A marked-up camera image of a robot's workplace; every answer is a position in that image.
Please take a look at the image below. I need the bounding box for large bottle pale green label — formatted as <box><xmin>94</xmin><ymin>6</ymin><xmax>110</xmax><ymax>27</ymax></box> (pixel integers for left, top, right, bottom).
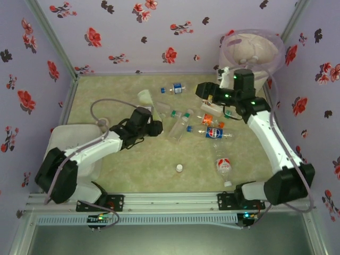
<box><xmin>137</xmin><ymin>89</ymin><xmax>164</xmax><ymax>126</ymax></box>

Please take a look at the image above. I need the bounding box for white round waste bin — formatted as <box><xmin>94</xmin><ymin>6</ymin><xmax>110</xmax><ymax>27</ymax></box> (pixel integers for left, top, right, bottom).
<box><xmin>214</xmin><ymin>28</ymin><xmax>287</xmax><ymax>92</ymax></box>

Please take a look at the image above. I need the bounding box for translucent plastic bin liner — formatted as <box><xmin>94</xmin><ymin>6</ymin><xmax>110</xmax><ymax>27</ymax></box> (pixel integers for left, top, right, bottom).
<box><xmin>219</xmin><ymin>28</ymin><xmax>287</xmax><ymax>73</ymax></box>

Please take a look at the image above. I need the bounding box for white bottle bird label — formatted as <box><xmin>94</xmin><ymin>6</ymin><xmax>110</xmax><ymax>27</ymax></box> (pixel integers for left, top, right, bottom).
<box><xmin>199</xmin><ymin>100</ymin><xmax>233</xmax><ymax>119</ymax></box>

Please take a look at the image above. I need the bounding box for clear bottle orange label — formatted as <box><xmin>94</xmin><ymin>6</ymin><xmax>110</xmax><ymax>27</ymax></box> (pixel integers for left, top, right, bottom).
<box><xmin>195</xmin><ymin>113</ymin><xmax>226</xmax><ymax>129</ymax></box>

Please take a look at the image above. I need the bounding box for long clear bottle green cap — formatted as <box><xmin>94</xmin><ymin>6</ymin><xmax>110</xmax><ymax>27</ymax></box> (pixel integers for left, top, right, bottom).
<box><xmin>167</xmin><ymin>109</ymin><xmax>196</xmax><ymax>142</ymax></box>

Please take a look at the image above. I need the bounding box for small bottle blue label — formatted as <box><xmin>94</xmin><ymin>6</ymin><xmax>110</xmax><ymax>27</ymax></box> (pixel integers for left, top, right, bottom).
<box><xmin>160</xmin><ymin>82</ymin><xmax>188</xmax><ymax>95</ymax></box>

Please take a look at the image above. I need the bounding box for clear Pepsi bottle blue cap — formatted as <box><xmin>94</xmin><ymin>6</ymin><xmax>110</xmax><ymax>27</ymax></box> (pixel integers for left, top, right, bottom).
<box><xmin>186</xmin><ymin>125</ymin><xmax>235</xmax><ymax>140</ymax></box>

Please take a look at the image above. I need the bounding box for small controller circuit board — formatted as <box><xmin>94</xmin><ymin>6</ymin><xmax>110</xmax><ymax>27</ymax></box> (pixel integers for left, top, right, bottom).
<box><xmin>87</xmin><ymin>213</ymin><xmax>115</xmax><ymax>227</ymax></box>
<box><xmin>242</xmin><ymin>211</ymin><xmax>260</xmax><ymax>223</ymax></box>

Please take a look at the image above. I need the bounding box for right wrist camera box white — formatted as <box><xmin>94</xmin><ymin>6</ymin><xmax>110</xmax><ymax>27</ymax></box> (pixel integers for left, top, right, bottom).
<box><xmin>217</xmin><ymin>66</ymin><xmax>233</xmax><ymax>89</ymax></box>

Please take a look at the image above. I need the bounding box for lavender left arm cable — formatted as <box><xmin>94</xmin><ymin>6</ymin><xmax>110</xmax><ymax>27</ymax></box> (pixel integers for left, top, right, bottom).
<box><xmin>43</xmin><ymin>98</ymin><xmax>140</xmax><ymax>231</ymax></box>

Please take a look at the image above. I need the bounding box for lavender arm cable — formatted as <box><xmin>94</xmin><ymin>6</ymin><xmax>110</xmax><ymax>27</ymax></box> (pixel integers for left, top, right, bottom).
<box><xmin>227</xmin><ymin>63</ymin><xmax>315</xmax><ymax>229</ymax></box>
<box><xmin>43</xmin><ymin>98</ymin><xmax>140</xmax><ymax>231</ymax></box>

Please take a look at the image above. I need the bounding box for lavender right arm cable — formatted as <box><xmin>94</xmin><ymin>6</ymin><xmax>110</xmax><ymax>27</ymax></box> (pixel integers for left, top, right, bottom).
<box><xmin>227</xmin><ymin>63</ymin><xmax>315</xmax><ymax>229</ymax></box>

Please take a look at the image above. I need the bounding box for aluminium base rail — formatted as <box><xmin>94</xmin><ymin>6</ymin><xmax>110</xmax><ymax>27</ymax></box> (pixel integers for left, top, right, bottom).
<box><xmin>25</xmin><ymin>190</ymin><xmax>317</xmax><ymax>214</ymax></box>

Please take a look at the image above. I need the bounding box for aluminium frame post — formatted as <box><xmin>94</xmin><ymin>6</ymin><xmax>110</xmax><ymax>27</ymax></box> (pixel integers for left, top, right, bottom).
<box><xmin>280</xmin><ymin>0</ymin><xmax>311</xmax><ymax>38</ymax></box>
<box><xmin>25</xmin><ymin>0</ymin><xmax>80</xmax><ymax>79</ymax></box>

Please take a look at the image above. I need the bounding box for white slotted cable duct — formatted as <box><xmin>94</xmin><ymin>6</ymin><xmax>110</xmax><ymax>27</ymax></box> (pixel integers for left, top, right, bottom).
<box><xmin>35</xmin><ymin>214</ymin><xmax>237</xmax><ymax>225</ymax></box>

